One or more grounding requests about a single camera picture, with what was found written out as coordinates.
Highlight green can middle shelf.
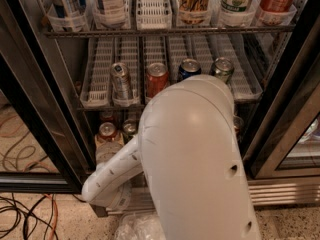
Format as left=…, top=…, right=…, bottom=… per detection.
left=210, top=57, right=234, bottom=83

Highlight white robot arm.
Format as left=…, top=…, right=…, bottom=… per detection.
left=82, top=75, right=261, bottom=240

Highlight brown can bottom front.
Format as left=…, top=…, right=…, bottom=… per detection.
left=233, top=116, right=244, bottom=137

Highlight red coke can middle shelf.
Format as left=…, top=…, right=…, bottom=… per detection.
left=147, top=62, right=169, bottom=98

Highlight glass fridge door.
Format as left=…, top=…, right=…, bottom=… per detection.
left=0, top=0, right=94, bottom=193
left=241, top=17, right=320, bottom=180

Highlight clear plastic bag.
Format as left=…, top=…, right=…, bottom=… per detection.
left=114, top=212, right=166, bottom=240

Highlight green can shelf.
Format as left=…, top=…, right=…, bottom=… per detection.
left=210, top=57, right=234, bottom=83
left=122, top=119, right=138, bottom=142

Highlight red coke can bottom front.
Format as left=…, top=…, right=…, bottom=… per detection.
left=97, top=122, right=118, bottom=142

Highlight silver can middle shelf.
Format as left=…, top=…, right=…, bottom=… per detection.
left=111, top=62, right=133, bottom=100

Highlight orange cable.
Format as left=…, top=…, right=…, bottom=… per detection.
left=42, top=193, right=60, bottom=240

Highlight red can bottom rear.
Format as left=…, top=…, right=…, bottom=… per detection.
left=99, top=111, right=116, bottom=123

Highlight blue pepsi can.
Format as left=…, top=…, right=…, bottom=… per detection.
left=177, top=58, right=202, bottom=82

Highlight green can bottom shelf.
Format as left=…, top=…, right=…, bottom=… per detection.
left=122, top=119, right=138, bottom=142

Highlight left glass fridge door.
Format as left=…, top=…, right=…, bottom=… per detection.
left=0, top=0, right=94, bottom=193

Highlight gold tall can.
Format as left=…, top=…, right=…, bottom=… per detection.
left=178, top=0, right=209, bottom=25

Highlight blue white tall can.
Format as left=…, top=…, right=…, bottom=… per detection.
left=44, top=0, right=87, bottom=22

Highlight stainless steel fridge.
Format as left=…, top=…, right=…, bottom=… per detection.
left=0, top=0, right=320, bottom=218

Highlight black cables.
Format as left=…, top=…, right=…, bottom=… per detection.
left=0, top=193, right=88, bottom=240

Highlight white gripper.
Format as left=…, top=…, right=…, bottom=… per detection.
left=94, top=133, right=124, bottom=164

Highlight top wire shelf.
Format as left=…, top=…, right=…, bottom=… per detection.
left=43, top=25, right=295, bottom=39

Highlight empty white tray middle left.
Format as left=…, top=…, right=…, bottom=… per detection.
left=80, top=38, right=114, bottom=109

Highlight right glass fridge door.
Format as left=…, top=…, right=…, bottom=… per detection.
left=241, top=17, right=320, bottom=180

